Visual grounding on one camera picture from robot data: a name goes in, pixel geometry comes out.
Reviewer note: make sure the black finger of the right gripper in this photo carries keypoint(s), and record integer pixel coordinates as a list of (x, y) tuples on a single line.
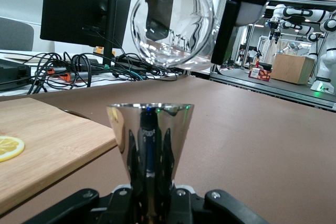
[(160, 14), (225, 32)]

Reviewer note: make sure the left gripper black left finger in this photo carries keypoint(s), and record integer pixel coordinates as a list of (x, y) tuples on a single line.
[(78, 205)]

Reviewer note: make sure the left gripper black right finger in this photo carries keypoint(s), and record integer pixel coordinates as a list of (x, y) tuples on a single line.
[(225, 208)]

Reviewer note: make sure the clear glass measuring beaker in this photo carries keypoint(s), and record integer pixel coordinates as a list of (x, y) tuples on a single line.
[(183, 56)]

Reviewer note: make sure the steel cone jigger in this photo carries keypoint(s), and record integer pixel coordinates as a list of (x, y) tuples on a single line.
[(149, 142)]

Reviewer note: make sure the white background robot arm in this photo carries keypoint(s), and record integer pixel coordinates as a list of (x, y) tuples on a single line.
[(296, 12), (328, 61)]

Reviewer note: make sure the red snack box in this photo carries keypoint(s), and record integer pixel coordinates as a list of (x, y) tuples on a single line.
[(260, 75)]

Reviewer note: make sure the wooden cutting board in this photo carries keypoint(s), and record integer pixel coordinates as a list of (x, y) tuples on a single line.
[(52, 140)]

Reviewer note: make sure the small yellow box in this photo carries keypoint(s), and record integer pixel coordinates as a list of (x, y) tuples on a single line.
[(98, 51)]

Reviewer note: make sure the wooden crate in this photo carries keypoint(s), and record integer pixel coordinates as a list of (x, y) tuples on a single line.
[(291, 69)]

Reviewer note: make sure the brown table cover sheet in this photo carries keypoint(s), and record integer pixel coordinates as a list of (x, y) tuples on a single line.
[(262, 142)]

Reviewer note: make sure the black computer monitor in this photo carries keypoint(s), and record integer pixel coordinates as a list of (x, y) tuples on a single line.
[(73, 11)]

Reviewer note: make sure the yellow lemon slice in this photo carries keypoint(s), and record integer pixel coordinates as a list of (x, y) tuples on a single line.
[(10, 149)]

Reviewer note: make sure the orange black connector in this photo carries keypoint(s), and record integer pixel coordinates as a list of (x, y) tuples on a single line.
[(68, 76), (55, 71)]

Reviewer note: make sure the grey chair back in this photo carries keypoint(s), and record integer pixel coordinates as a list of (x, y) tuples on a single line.
[(15, 35)]

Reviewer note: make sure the black electronics box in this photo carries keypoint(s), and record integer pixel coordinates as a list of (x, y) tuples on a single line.
[(13, 74)]

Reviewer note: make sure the aluminium frame rack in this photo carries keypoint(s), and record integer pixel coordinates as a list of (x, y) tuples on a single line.
[(262, 89)]

